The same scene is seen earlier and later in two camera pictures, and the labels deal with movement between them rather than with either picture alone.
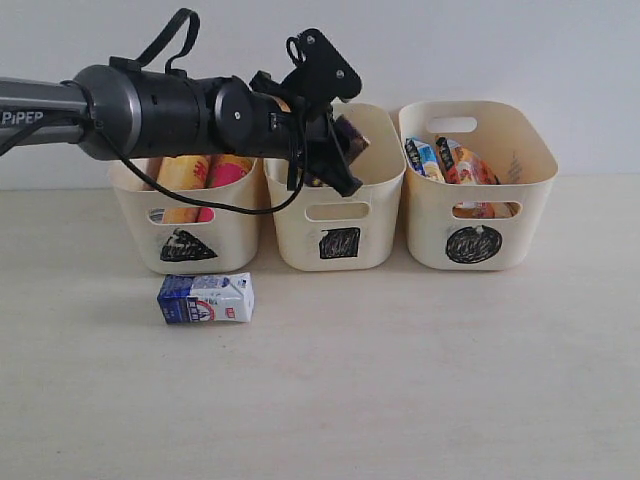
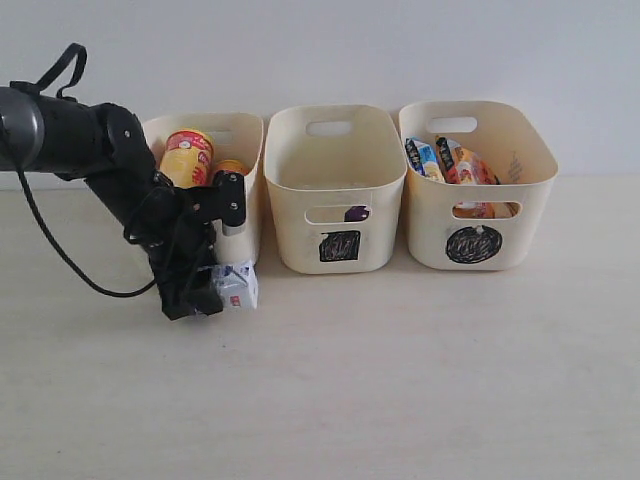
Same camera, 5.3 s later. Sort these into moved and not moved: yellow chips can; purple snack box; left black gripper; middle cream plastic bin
Moved: purple snack box; left black gripper
Not moved: middle cream plastic bin; yellow chips can
